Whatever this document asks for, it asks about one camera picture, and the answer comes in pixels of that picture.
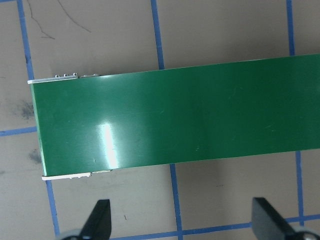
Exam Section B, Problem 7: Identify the green belt conveyor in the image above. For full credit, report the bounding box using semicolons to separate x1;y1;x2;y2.
26;53;320;182

